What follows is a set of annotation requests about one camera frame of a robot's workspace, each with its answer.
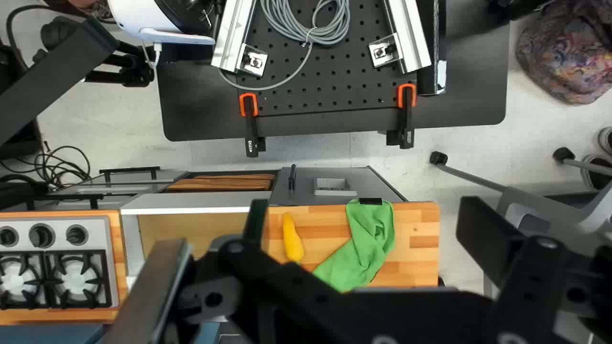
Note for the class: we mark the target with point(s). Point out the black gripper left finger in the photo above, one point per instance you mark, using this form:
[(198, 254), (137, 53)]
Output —
[(173, 279)]

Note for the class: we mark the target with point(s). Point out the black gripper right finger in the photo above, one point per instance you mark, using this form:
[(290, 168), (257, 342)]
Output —
[(485, 229)]

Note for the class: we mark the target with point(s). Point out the green towel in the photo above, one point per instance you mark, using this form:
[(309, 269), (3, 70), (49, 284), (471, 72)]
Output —
[(364, 248)]

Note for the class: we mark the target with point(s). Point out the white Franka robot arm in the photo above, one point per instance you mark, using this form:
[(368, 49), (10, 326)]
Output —
[(154, 19)]

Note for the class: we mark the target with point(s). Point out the gray office chair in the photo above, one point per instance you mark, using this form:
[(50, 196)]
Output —
[(471, 177)]

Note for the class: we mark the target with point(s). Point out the wooden stove counter board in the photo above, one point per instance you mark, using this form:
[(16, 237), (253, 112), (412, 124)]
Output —
[(119, 254)]

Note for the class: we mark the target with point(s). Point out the wooden top gray cabinet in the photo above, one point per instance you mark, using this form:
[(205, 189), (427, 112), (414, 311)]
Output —
[(414, 235)]

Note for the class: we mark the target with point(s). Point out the white toy sink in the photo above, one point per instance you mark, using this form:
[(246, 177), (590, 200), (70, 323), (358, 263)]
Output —
[(192, 202)]

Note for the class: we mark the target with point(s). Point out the silver toy stove cooktop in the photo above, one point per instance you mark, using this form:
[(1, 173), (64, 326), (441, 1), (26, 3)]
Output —
[(58, 279)]

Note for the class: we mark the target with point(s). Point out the yellow corn toy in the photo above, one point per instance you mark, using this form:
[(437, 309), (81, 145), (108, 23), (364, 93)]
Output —
[(293, 238)]

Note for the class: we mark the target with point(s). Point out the blue plastic bin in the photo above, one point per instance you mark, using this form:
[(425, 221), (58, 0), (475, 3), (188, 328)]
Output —
[(39, 334)]

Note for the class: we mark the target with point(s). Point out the black perforated board table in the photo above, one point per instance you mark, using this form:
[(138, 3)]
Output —
[(345, 95)]

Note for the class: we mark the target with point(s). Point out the colorful patterned cloth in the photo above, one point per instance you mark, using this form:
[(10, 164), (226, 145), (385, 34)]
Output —
[(567, 49)]

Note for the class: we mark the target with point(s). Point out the aluminum rail with bracket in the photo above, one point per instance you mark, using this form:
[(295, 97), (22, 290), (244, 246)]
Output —
[(232, 30), (408, 30)]

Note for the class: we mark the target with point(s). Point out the black metal frame beam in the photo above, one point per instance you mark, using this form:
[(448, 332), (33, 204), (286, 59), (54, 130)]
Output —
[(50, 76)]

